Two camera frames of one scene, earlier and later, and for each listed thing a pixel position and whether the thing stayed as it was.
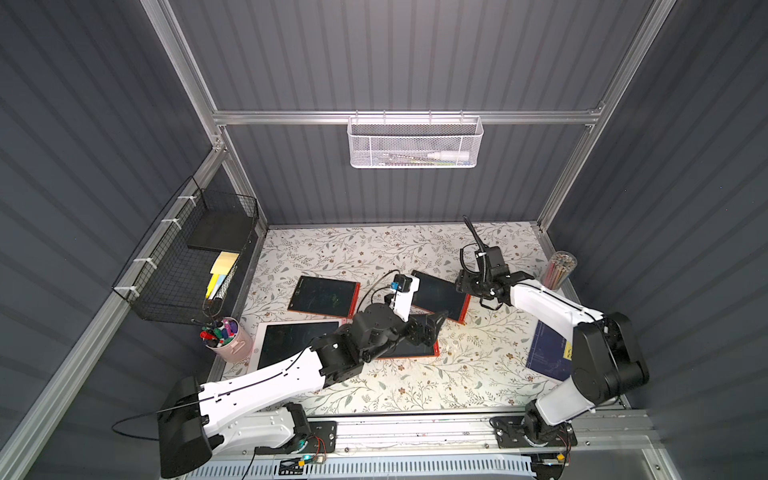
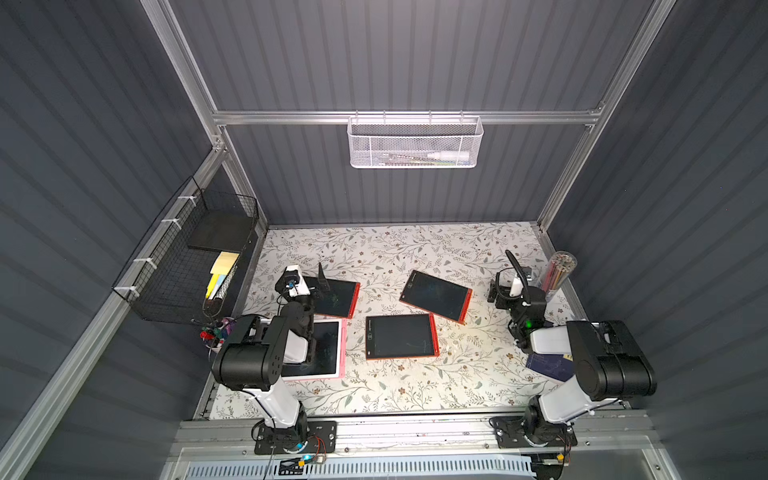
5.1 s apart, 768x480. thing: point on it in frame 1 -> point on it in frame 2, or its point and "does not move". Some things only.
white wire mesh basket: (415, 141) does not move
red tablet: (325, 296) does not move
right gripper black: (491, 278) -> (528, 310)
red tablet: (441, 295) does not move
